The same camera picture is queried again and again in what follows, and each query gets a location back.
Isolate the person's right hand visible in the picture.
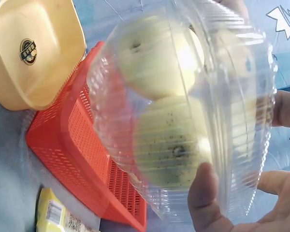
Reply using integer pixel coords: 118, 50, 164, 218
187, 90, 290, 232

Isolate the person's left hand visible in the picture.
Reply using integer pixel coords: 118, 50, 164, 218
217, 0, 250, 20

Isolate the clear plastic clamshell container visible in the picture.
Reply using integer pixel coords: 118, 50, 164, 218
86, 0, 278, 222

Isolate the pale green apple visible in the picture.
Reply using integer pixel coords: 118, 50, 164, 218
134, 95, 212, 191
117, 14, 206, 100

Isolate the yellow packet with barcode label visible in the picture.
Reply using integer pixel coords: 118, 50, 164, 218
35, 187, 102, 232

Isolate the red plastic slotted basket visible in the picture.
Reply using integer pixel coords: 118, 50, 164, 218
25, 41, 148, 232

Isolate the beige plastic basin with sticker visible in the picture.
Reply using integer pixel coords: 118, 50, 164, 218
0, 0, 87, 111

